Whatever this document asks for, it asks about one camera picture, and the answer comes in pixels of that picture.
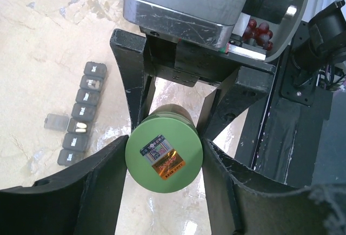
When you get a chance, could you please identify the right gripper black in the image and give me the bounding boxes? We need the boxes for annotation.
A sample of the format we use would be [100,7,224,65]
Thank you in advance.
[110,29,276,140]

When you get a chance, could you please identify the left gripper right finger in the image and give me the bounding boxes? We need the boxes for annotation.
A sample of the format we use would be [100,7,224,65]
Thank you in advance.
[202,139,345,234]

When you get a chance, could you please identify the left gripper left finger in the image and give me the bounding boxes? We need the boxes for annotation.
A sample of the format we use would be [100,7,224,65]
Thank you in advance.
[1,135,129,234]

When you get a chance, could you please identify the green lidded pill bottle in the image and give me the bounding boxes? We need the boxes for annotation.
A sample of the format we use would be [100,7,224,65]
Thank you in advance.
[124,104,204,194]

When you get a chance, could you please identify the white pills in organizer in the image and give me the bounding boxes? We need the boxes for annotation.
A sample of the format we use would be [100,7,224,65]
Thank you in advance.
[75,122,88,133]

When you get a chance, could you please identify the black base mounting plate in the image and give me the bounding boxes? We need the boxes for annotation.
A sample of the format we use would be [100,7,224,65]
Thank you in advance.
[235,21,332,187]

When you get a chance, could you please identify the dark red toy grapes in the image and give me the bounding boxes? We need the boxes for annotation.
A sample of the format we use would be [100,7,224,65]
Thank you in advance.
[242,19,274,51]

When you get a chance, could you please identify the grey fruit tray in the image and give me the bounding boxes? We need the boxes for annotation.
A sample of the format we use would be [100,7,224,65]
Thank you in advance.
[227,0,308,63]

